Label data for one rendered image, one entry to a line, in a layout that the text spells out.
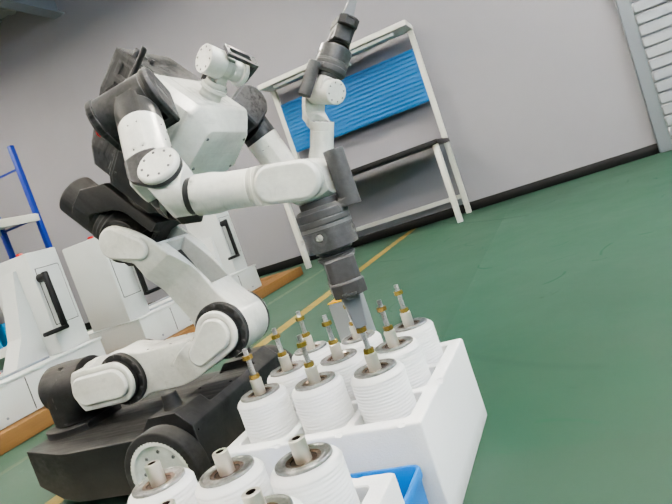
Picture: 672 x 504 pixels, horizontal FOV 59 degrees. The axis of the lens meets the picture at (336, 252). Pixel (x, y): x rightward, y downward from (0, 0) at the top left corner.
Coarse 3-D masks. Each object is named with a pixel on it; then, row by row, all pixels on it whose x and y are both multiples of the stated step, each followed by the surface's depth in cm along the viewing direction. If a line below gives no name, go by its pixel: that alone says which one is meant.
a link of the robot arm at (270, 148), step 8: (264, 136) 161; (272, 136) 162; (256, 144) 161; (264, 144) 161; (272, 144) 162; (280, 144) 163; (256, 152) 163; (264, 152) 162; (272, 152) 162; (280, 152) 162; (288, 152) 164; (264, 160) 163; (272, 160) 162; (280, 160) 162; (288, 160) 163
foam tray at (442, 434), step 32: (448, 352) 121; (448, 384) 110; (352, 416) 104; (416, 416) 95; (448, 416) 105; (480, 416) 124; (256, 448) 105; (288, 448) 102; (352, 448) 98; (384, 448) 95; (416, 448) 93; (448, 448) 100; (448, 480) 96
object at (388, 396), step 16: (400, 368) 99; (352, 384) 100; (368, 384) 98; (384, 384) 97; (400, 384) 98; (368, 400) 98; (384, 400) 97; (400, 400) 98; (368, 416) 99; (384, 416) 98; (400, 416) 98
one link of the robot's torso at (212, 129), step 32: (128, 64) 136; (160, 64) 143; (192, 96) 134; (224, 96) 141; (192, 128) 131; (224, 128) 139; (96, 160) 146; (192, 160) 135; (224, 160) 148; (128, 192) 144
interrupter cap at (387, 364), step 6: (384, 360) 104; (390, 360) 103; (366, 366) 104; (384, 366) 102; (390, 366) 99; (354, 372) 103; (360, 372) 102; (366, 372) 102; (372, 372) 101; (378, 372) 98; (384, 372) 98; (360, 378) 99; (366, 378) 98
